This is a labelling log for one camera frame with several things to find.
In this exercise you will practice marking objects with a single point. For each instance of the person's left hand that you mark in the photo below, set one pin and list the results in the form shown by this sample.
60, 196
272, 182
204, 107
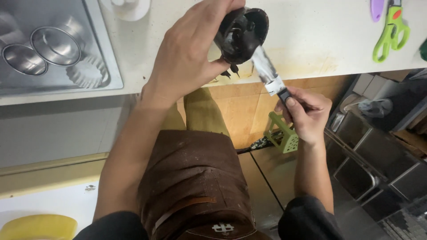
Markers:
181, 56

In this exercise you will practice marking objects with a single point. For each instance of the person's right hand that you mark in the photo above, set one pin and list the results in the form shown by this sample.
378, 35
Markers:
310, 116

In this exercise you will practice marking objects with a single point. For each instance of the green perforated plastic basket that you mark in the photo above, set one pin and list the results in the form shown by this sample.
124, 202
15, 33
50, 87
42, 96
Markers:
285, 140

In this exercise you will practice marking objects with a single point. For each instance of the olive trousers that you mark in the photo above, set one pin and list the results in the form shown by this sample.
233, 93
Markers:
203, 110

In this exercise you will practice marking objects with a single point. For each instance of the grey plastic bag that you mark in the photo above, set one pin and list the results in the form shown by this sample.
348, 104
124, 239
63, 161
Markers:
375, 107

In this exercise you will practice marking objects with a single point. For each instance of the white cardboard boxes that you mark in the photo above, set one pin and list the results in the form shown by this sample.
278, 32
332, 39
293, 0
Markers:
370, 86

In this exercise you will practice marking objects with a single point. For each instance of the white round plastic object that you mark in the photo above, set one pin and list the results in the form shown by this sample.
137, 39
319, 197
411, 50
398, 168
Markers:
128, 10

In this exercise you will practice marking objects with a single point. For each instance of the steel shelf rack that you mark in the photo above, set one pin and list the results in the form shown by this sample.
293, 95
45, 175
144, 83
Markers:
377, 156

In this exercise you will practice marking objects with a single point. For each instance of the stainless steel tray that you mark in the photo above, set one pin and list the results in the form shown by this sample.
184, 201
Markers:
100, 66

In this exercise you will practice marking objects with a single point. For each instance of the fluted metal tart tin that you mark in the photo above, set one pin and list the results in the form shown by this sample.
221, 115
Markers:
86, 73

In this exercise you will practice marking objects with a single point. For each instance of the black shirt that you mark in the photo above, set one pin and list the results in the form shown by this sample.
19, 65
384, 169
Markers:
310, 220

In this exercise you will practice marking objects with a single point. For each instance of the green kitchen scissors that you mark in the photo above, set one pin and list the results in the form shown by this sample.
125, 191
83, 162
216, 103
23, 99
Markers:
387, 36

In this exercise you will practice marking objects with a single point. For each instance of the brown apron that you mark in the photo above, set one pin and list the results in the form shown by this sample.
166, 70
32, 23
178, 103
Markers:
196, 180

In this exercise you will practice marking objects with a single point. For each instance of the purple plastic utensil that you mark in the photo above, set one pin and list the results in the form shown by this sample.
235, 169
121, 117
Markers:
377, 9

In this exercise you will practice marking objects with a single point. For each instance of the dark green object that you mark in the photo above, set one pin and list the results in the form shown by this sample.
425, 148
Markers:
424, 50

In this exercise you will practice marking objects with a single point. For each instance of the white cabinet with cream trim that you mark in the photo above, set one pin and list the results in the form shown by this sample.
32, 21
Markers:
46, 173

